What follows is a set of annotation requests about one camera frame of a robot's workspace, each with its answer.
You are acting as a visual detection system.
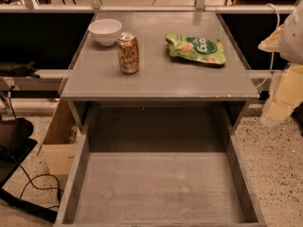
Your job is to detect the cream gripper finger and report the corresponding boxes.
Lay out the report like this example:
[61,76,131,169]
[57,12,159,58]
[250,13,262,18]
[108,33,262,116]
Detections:
[258,26,281,52]
[260,63,303,127]

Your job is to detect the orange LaCroix soda can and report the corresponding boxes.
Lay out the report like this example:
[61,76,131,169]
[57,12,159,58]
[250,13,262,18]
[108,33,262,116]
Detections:
[117,32,139,74]

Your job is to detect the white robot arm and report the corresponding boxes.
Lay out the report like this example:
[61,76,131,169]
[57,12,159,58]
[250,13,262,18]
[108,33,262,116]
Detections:
[258,6,303,127]

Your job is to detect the grey cabinet with top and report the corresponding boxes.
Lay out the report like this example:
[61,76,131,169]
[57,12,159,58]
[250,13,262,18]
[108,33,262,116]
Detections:
[62,12,258,134]

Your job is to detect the open grey top drawer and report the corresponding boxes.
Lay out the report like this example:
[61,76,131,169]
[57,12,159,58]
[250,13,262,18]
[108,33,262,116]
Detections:
[53,105,268,227]

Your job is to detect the green snack bag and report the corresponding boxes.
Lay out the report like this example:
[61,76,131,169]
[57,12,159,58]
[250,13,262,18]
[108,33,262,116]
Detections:
[166,33,226,65]

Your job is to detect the white ceramic bowl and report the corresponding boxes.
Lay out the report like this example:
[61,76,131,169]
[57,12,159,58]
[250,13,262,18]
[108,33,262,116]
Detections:
[88,19,122,46]

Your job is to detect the cardboard box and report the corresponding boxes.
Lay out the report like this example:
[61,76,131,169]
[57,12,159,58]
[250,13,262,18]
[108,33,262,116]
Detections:
[42,100,78,175]

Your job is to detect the black equipment base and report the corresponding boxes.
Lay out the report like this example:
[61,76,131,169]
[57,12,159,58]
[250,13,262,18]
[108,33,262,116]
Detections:
[0,118,57,223]

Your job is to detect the white hanging cable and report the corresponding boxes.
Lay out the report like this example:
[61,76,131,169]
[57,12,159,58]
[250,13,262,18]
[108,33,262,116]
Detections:
[255,2,282,90]

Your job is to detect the black floor cable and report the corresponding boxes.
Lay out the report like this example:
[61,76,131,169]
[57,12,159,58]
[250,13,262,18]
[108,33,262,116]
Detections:
[0,144,64,206]

